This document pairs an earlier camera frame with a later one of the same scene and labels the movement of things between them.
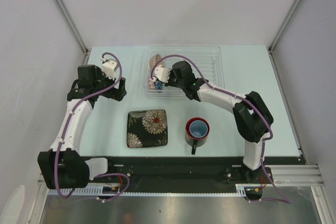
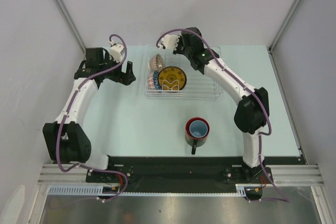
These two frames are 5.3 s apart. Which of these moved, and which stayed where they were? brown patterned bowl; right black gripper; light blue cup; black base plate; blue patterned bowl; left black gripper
Moved: left black gripper; right black gripper
Stayed: light blue cup; black base plate; blue patterned bowl; brown patterned bowl
